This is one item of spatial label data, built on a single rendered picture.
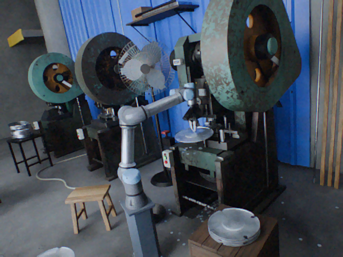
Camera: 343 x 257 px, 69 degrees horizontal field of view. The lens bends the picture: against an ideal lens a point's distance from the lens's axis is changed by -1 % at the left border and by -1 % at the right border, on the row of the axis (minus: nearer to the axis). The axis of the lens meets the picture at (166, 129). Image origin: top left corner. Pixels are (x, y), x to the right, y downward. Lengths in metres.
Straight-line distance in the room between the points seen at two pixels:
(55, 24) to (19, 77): 2.06
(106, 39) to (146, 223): 2.03
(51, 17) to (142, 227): 5.74
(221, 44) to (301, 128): 1.79
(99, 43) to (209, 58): 1.72
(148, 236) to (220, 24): 1.39
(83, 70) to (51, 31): 3.94
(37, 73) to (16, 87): 3.60
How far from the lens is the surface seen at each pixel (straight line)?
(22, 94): 8.07
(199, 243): 1.54
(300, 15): 2.89
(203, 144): 1.98
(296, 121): 3.01
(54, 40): 6.71
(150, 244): 1.88
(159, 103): 1.62
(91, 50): 2.92
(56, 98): 4.56
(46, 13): 6.80
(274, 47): 1.75
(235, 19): 1.51
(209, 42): 1.49
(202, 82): 1.97
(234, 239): 1.49
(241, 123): 2.16
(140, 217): 1.74
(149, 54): 2.60
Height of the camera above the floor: 1.34
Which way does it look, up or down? 15 degrees down
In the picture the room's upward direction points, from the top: 9 degrees counter-clockwise
